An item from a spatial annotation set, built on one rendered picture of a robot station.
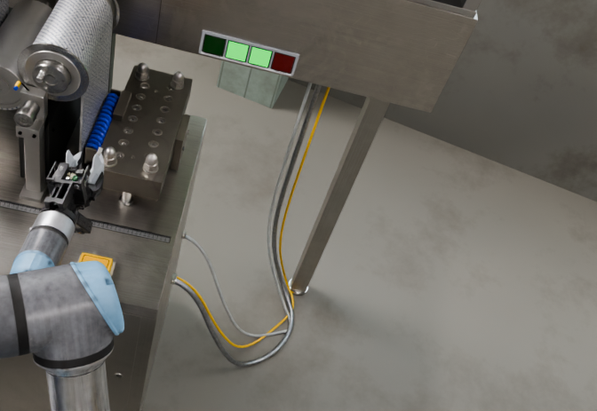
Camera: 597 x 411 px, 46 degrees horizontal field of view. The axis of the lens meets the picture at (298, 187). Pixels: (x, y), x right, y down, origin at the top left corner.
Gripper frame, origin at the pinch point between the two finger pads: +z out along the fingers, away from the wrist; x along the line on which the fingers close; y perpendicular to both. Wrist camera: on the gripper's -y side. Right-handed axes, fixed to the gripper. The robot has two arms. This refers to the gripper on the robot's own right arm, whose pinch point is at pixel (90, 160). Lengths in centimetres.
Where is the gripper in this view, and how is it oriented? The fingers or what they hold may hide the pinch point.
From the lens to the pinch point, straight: 160.6
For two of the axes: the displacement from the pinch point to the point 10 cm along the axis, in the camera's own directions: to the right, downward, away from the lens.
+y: 0.8, -7.0, -7.1
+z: 1.0, -7.0, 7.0
